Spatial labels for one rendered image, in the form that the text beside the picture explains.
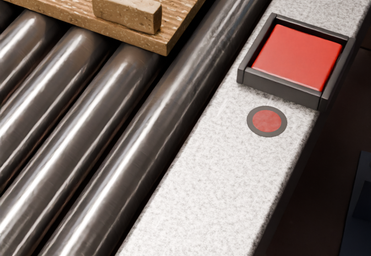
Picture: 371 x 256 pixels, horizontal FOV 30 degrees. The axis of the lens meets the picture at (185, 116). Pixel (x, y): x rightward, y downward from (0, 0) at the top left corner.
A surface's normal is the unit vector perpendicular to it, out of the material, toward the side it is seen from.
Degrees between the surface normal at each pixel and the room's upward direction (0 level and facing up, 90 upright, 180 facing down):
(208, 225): 0
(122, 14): 88
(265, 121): 0
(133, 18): 88
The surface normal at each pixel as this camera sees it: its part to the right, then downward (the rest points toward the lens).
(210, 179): 0.01, -0.64
